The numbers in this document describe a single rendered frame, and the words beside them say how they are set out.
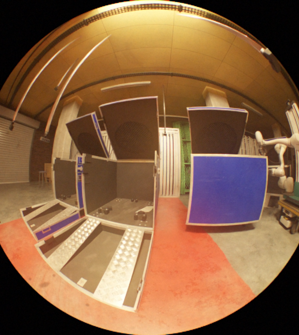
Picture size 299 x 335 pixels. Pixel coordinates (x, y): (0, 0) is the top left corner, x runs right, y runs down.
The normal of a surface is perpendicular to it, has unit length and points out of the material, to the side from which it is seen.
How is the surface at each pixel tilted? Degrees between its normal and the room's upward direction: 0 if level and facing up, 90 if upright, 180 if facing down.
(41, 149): 90
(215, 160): 90
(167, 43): 180
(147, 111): 138
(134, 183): 90
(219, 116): 142
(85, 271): 2
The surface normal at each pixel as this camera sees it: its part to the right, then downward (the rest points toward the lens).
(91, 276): 0.02, -1.00
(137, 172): -0.13, -0.03
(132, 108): -0.11, 0.73
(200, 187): -0.41, -0.04
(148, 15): -0.03, 1.00
